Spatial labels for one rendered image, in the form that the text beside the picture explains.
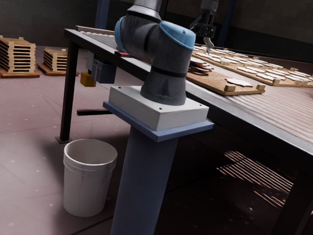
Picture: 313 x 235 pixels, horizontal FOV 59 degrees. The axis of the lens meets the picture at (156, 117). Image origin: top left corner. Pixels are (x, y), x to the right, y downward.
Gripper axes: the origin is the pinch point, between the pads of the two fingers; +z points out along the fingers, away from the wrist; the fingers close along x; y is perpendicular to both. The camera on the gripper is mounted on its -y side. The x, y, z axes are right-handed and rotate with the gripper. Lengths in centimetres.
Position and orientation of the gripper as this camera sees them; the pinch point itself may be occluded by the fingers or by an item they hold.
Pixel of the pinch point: (194, 52)
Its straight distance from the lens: 142.4
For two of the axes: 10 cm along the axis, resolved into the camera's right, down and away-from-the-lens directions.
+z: -2.0, 9.1, 3.5
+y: 3.4, 4.0, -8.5
